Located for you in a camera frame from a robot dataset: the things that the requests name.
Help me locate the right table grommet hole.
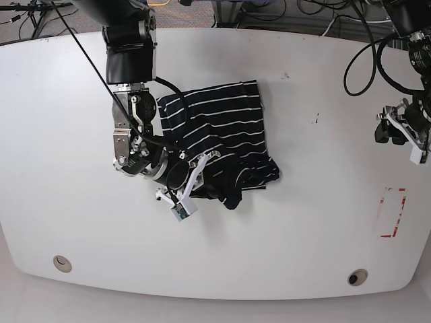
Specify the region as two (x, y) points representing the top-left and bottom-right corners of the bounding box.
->
(347, 268), (368, 287)

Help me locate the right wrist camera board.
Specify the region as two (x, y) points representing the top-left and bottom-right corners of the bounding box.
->
(171, 204), (189, 221)

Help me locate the red tape rectangle marking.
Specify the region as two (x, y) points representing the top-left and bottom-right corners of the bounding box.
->
(375, 188), (407, 238)

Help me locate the table grommet hole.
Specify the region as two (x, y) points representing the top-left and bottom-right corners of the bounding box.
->
(53, 255), (72, 273)
(347, 268), (368, 287)

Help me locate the left table grommet hole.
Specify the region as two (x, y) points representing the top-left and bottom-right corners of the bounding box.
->
(53, 255), (72, 273)

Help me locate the navy white striped T-shirt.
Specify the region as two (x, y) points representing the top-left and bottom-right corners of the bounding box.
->
(157, 80), (279, 210)

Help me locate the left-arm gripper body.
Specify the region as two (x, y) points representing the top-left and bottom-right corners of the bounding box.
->
(376, 99), (430, 164)

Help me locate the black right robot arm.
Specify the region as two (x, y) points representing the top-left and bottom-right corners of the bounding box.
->
(73, 1), (219, 221)

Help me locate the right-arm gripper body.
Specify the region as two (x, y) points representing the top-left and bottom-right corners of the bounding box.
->
(156, 151), (221, 216)

